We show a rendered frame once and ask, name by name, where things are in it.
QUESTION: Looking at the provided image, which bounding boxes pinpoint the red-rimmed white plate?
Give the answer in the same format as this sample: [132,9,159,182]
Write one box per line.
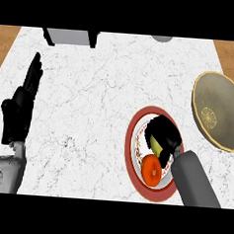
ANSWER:
[120,104,188,204]

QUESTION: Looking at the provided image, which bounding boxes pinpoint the yellow lemon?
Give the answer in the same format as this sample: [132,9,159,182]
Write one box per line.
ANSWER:
[148,134,164,159]

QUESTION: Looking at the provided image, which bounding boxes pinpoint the orange fruit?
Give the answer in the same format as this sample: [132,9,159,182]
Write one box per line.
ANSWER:
[139,152,164,189]

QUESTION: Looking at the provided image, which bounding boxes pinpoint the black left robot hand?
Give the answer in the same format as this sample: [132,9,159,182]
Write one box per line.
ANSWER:
[0,49,46,148]

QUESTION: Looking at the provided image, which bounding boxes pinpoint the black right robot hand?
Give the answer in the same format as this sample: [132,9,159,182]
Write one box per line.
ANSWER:
[142,114,185,171]

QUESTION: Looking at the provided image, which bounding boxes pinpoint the olive bowl with yellow rim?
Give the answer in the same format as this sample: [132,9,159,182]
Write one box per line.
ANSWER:
[187,69,234,154]

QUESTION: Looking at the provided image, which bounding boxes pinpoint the grey and black appliance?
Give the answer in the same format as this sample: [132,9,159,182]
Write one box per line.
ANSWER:
[40,28,101,50]

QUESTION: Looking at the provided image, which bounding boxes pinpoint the grey round object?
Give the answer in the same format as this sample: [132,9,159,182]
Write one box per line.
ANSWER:
[150,36,174,43]

